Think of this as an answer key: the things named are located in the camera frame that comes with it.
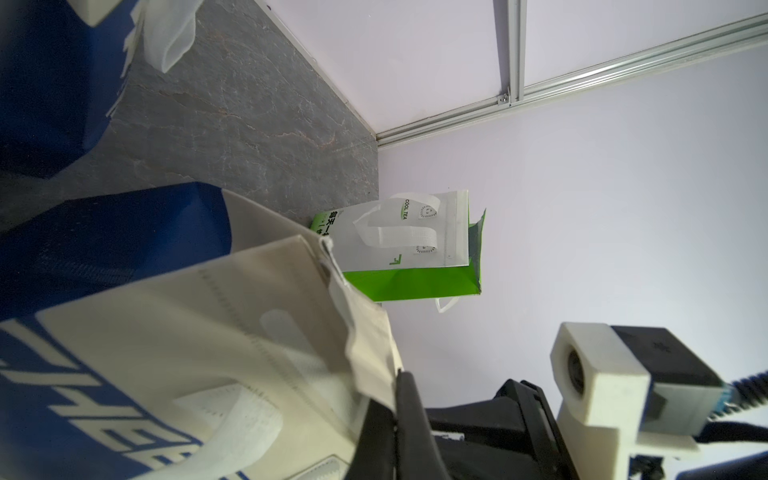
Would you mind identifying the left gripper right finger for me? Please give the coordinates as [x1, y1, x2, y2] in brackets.
[395, 370, 450, 480]

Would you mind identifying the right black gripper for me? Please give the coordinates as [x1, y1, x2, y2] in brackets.
[426, 379, 579, 480]

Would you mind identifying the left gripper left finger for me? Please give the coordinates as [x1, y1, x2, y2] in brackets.
[344, 400, 396, 480]

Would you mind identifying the green white takeout bag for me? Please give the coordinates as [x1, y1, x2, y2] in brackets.
[311, 190, 485, 313]

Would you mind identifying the blue tote bag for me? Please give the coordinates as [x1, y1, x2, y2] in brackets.
[1, 183, 398, 479]
[0, 0, 205, 180]

